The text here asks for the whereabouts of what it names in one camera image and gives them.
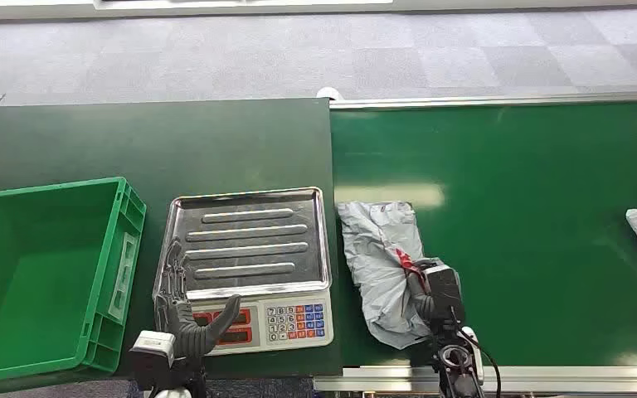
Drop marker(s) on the white round roller end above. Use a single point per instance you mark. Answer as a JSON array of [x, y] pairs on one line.
[[329, 93]]

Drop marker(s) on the grey package with red mark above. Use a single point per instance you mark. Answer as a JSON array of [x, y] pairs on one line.
[[373, 247]]

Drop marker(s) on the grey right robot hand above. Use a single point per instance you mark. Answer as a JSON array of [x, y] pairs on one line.
[[418, 296]]

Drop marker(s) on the electronic scale with steel tray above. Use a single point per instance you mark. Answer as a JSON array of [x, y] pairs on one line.
[[252, 247]]

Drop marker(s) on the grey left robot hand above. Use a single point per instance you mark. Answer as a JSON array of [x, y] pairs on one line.
[[189, 335]]

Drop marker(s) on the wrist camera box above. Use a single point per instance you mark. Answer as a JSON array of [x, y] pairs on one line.
[[445, 294], [152, 346]]

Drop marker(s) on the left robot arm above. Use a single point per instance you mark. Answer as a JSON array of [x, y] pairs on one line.
[[192, 376]]

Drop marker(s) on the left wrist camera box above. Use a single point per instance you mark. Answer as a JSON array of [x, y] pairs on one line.
[[152, 346]]

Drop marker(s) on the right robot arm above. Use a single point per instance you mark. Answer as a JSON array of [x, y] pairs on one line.
[[453, 360]]

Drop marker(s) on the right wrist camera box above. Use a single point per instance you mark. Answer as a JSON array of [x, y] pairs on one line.
[[445, 294]]

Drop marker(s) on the green conveyor belt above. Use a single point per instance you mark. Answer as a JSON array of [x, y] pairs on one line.
[[516, 231]]

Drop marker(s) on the green plastic basket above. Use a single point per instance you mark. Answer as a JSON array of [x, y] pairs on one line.
[[33, 274]]

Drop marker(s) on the aluminium conveyor rail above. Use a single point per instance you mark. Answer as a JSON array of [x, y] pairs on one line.
[[494, 101], [571, 378]]

